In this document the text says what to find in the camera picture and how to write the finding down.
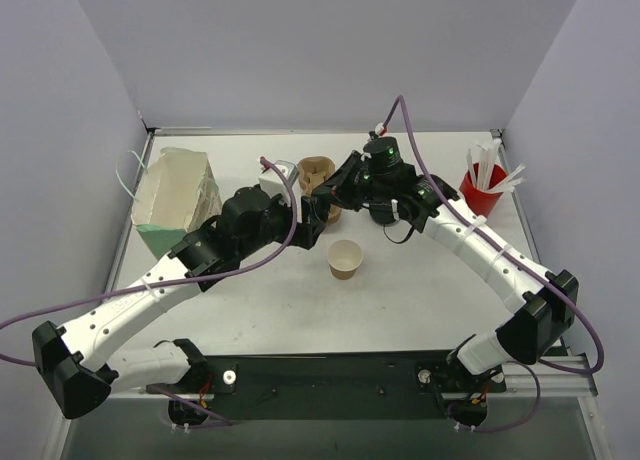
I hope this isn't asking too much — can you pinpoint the brown paper coffee cup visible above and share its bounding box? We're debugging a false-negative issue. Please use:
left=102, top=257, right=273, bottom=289
left=327, top=239, right=363, bottom=280

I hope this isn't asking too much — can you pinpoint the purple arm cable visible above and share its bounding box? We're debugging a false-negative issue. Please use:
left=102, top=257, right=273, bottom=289
left=372, top=95, right=606, bottom=376
left=0, top=157, right=301, bottom=366

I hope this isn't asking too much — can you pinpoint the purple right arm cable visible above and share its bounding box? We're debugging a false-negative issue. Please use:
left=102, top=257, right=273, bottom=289
left=372, top=95, right=606, bottom=376

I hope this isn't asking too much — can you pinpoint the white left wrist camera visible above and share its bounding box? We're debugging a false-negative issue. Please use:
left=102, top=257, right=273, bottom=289
left=258, top=160, right=299, bottom=206

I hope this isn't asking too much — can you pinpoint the brown pulp cup carrier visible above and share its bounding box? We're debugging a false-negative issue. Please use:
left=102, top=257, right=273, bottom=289
left=297, top=156, right=336, bottom=197

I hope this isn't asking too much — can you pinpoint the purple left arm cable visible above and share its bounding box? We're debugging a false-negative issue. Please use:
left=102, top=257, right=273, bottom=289
left=0, top=157, right=301, bottom=366

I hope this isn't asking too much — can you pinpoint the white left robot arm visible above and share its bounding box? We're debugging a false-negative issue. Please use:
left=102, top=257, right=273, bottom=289
left=32, top=185, right=334, bottom=419

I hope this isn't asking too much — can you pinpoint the green paper takeout bag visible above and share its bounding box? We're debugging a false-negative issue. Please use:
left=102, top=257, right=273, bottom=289
left=120, top=147, right=222, bottom=259

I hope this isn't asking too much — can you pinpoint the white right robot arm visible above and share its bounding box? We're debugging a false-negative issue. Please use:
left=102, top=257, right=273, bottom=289
left=311, top=137, right=578, bottom=376

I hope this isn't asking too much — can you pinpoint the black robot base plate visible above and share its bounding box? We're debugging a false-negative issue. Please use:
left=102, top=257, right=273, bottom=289
left=147, top=350, right=506, bottom=428

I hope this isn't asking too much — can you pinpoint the red straw holder cup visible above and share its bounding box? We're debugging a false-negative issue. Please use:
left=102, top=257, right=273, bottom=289
left=459, top=164, right=507, bottom=217

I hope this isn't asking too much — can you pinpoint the white wrapped straws bundle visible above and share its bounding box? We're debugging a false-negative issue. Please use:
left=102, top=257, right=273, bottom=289
left=466, top=138, right=526, bottom=194

